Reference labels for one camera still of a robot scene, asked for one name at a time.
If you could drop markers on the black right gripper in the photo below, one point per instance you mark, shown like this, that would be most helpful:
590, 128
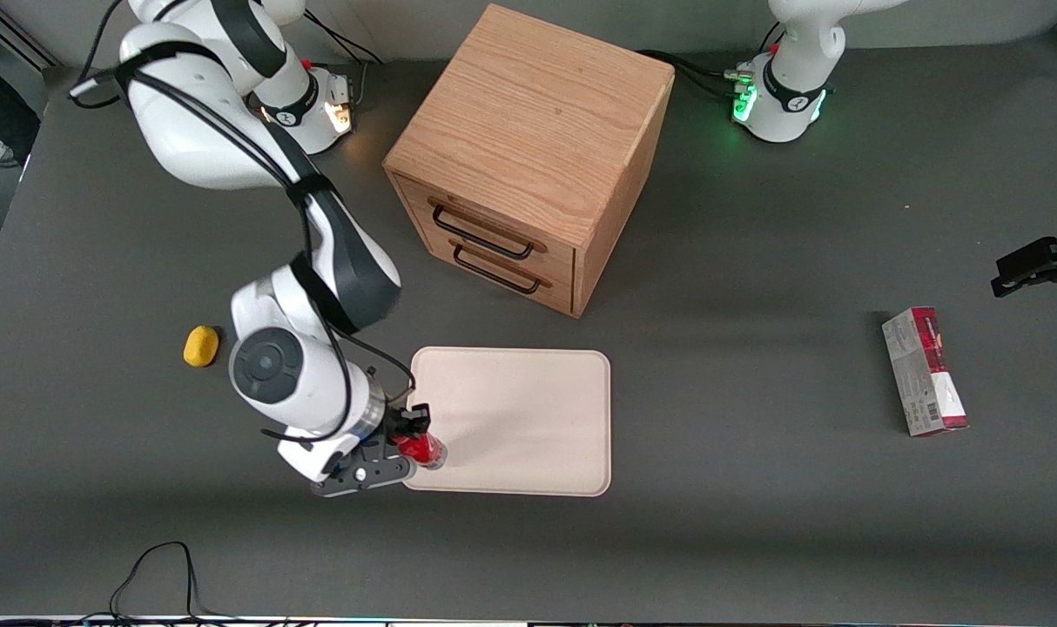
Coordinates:
404, 423

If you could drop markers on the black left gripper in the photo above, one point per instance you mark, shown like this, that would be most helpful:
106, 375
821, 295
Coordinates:
1035, 263

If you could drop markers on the red coke bottle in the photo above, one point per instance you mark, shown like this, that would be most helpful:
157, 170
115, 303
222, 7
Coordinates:
426, 450

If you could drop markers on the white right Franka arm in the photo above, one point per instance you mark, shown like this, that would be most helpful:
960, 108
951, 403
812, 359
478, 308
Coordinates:
232, 113

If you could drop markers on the beige rectangular tray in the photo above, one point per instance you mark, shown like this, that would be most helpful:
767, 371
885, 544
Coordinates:
528, 418

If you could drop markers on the red and grey carton box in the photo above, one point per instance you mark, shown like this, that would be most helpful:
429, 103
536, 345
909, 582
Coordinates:
925, 373

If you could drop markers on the yellow lemon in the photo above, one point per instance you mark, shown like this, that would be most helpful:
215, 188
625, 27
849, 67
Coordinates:
201, 346

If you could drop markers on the wooden two-drawer cabinet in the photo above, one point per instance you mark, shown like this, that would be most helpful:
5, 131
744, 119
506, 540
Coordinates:
528, 131

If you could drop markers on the dark trouser leg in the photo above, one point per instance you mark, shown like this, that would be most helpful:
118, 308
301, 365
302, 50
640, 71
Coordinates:
2, 104

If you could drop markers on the aluminium frame rail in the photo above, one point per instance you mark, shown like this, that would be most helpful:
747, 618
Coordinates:
15, 39

